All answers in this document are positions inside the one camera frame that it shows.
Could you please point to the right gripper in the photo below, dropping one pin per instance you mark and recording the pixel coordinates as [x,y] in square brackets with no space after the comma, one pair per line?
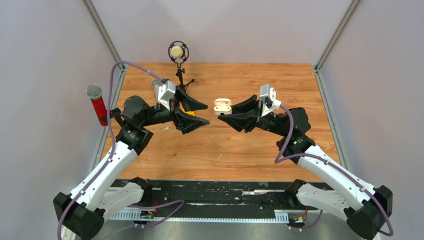
[247,121]

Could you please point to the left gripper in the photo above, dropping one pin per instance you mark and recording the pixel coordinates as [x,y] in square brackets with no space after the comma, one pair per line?
[183,122]

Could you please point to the white earbud case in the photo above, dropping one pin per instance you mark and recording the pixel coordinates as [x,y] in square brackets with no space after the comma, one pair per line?
[222,106]

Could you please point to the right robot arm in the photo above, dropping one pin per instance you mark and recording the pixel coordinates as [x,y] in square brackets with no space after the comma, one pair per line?
[364,207]

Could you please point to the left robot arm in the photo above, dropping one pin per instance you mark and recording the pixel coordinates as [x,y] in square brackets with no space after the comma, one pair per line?
[85,209]

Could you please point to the yellow green triangle toy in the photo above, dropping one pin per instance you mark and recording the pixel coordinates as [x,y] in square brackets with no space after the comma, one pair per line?
[190,113]

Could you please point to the silver glitter microphone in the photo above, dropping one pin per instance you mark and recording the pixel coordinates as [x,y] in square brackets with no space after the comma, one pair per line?
[156,87]

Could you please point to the black tripod stand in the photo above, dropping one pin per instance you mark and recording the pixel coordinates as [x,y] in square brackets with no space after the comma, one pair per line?
[179,74]

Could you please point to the cream microphone in shockmount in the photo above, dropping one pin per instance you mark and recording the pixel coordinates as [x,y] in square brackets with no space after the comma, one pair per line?
[178,52]

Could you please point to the red glitter microphone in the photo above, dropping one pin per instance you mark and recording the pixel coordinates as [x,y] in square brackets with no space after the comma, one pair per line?
[94,92]

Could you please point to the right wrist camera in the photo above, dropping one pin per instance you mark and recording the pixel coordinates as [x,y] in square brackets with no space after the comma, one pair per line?
[269,97]

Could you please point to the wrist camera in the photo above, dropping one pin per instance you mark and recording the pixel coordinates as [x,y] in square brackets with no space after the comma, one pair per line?
[166,93]
[269,97]

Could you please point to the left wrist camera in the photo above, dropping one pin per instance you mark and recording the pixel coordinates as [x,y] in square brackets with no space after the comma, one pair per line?
[166,93]

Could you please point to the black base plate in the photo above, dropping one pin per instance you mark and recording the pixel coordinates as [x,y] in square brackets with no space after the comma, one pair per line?
[223,199]

